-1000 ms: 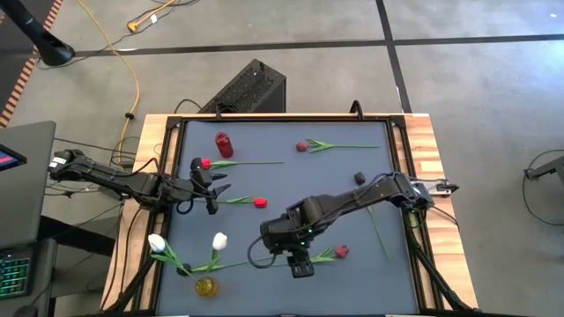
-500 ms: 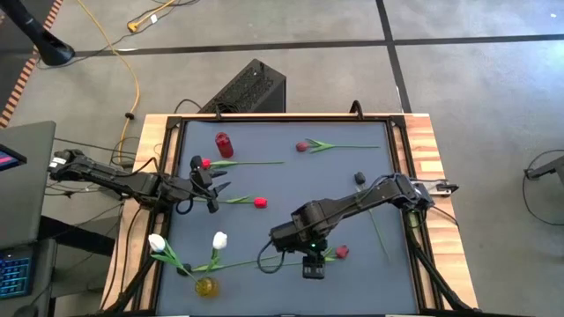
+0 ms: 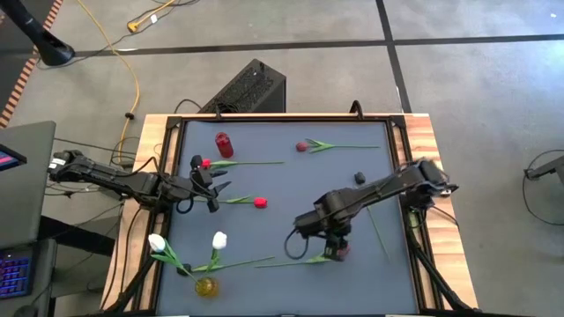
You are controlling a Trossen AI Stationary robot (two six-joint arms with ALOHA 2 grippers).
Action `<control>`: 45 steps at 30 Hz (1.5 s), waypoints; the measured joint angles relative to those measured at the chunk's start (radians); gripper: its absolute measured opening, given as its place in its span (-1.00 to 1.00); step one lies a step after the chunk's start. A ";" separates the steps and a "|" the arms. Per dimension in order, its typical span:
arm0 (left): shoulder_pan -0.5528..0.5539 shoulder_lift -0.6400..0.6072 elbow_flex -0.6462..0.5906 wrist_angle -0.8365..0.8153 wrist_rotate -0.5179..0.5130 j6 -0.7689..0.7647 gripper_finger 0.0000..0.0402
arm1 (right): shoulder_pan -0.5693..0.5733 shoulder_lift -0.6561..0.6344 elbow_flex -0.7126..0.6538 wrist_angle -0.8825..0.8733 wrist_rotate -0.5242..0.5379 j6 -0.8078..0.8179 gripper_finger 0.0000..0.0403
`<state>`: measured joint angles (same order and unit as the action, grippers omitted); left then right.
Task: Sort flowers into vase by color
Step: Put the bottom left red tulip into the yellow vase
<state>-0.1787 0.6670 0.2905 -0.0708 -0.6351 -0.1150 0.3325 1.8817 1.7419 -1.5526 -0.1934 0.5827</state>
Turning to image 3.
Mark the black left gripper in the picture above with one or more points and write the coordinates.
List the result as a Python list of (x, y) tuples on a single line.
[(189, 187)]

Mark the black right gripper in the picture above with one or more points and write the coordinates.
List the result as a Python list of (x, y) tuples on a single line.
[(337, 238)]

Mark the dark red artificial tulip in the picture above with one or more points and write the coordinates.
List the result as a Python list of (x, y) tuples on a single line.
[(345, 252), (302, 146)]

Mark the bright red artificial tulip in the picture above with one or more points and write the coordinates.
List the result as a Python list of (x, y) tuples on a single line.
[(206, 164), (260, 202)]

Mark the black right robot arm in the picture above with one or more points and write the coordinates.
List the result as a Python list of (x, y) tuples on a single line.
[(374, 191)]

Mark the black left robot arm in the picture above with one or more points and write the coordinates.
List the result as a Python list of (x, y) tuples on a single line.
[(114, 178)]

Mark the red ribbed vase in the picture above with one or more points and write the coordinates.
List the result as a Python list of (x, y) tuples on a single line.
[(224, 145)]

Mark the yellow glass vase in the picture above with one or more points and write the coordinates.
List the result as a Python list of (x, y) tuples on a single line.
[(206, 287)]

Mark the black perforated computer case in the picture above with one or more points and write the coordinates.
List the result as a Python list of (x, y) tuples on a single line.
[(251, 86)]

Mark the wooden table board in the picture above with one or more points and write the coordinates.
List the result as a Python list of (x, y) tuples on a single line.
[(425, 145)]

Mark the yellow extension plug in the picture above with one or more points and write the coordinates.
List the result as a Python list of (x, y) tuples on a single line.
[(132, 27)]

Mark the grey side table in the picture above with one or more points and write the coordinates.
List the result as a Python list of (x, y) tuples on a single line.
[(26, 198)]

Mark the small dark screen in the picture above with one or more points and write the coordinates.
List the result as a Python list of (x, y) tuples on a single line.
[(9, 159)]

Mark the backlit keyboard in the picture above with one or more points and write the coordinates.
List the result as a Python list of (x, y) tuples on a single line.
[(15, 275)]

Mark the dark mat orange striped edge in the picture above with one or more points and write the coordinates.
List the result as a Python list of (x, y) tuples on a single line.
[(13, 53)]

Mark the black diagonal frame strut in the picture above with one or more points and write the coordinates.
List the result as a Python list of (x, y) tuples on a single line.
[(436, 274), (131, 285)]

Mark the black table frame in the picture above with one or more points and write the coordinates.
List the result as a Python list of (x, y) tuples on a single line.
[(286, 119)]

